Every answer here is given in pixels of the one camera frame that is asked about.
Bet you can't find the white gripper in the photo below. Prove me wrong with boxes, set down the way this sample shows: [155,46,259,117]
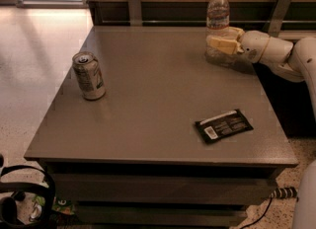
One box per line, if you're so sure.
[206,27,270,63]

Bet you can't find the clear plastic water bottle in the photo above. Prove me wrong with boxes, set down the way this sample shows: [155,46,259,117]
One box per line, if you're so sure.
[205,0,233,67]

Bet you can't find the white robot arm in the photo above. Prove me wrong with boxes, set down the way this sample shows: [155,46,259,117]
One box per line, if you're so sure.
[206,28,316,137]

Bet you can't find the black snack packet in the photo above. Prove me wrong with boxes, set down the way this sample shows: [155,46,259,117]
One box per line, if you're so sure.
[195,109,253,144]

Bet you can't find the grey drawer cabinet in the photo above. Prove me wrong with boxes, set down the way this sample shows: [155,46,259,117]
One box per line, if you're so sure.
[26,27,297,227]

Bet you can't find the silver soda can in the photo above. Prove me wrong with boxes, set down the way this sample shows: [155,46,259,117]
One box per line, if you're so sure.
[72,51,106,100]

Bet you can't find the green snack bag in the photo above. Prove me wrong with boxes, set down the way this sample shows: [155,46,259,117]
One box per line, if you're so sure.
[29,195,74,222]

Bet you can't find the black headphones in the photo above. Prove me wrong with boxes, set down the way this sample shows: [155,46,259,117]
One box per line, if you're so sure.
[0,165,56,229]

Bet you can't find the right metal wall bracket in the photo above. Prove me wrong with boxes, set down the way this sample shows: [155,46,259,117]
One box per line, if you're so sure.
[263,0,292,38]

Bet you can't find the metal wall bracket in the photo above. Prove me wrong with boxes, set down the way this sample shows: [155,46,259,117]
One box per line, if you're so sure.
[127,0,142,27]
[263,0,292,38]

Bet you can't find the left metal wall bracket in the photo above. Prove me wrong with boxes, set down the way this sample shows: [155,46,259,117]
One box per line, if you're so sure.
[127,0,142,27]

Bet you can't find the horizontal metal rail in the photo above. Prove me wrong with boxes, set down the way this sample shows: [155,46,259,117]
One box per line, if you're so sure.
[100,20,271,25]

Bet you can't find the striped cable connector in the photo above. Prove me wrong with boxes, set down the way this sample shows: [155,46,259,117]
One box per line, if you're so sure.
[270,187,297,199]

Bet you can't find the black cable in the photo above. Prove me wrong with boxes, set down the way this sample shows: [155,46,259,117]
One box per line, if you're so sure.
[237,196,275,229]

